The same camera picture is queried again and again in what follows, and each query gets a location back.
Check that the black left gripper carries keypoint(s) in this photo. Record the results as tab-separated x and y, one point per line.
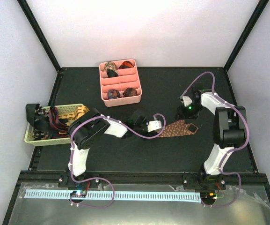
151	134

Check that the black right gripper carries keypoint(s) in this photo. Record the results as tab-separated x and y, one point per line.
184	115

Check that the brown floral necktie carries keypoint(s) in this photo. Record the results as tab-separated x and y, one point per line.
179	128

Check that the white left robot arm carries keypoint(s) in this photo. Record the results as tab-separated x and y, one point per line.
87	130

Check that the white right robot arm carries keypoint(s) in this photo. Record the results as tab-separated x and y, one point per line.
230	129

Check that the dark brown rolled tie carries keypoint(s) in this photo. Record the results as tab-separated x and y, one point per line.
130	92

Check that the blue patterned rolled tie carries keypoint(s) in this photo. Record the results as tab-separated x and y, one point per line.
113	94

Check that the pink divided organizer box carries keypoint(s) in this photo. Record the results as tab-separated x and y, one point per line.
128	78

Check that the black orange rolled tie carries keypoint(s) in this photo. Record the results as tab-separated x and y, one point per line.
125	65

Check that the floral rolled tie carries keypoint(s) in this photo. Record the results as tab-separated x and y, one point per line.
109	65

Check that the light green plastic basket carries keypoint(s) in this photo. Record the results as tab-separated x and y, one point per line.
60	138

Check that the dark striped tie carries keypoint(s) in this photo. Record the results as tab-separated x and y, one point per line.
56	123

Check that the black patterned tie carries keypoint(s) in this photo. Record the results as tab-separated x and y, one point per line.
38	118

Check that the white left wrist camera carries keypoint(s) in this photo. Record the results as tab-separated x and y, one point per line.
154	125

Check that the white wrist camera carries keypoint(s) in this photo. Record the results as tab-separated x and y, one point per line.
154	125
186	101

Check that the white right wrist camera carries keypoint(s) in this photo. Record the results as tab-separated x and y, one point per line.
186	101

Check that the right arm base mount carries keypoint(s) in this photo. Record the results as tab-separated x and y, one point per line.
205	182

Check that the light blue cable duct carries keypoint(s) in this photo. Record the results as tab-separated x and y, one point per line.
116	196

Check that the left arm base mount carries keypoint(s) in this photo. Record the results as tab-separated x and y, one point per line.
79	190

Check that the black corner frame post right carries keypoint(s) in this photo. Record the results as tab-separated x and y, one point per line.
261	5

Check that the black corner frame post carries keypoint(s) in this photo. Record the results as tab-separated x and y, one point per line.
261	5
39	33

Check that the black corner frame post left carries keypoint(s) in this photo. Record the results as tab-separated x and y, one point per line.
39	33

